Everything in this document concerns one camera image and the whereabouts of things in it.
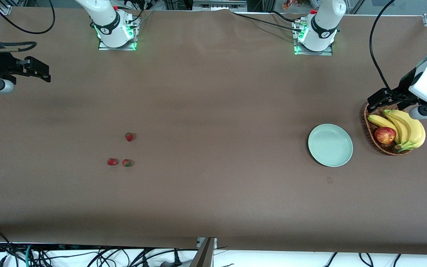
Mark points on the pale green round plate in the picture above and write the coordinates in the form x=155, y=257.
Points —
x=330, y=145

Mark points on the grey frame beam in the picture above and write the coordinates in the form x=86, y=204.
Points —
x=204, y=256

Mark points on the red strawberry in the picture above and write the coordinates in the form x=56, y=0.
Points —
x=126, y=162
x=112, y=161
x=129, y=137

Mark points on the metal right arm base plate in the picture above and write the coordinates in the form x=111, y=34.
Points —
x=104, y=47

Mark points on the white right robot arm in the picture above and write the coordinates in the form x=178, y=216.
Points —
x=102, y=9

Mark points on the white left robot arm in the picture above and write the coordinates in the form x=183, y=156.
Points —
x=328, y=11

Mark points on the brown wicker basket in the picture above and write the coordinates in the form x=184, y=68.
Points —
x=384, y=150

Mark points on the colourful toy pile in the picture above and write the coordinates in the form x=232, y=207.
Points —
x=289, y=3

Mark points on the red apple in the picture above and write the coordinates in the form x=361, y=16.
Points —
x=385, y=135

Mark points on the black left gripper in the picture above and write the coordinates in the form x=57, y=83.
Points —
x=403, y=86

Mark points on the silver power strip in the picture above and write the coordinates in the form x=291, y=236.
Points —
x=219, y=5

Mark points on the brown table cover mat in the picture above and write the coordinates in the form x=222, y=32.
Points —
x=213, y=92

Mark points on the yellow banana bunch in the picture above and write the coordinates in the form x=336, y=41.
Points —
x=413, y=129

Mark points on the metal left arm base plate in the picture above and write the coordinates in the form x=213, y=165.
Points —
x=324, y=53

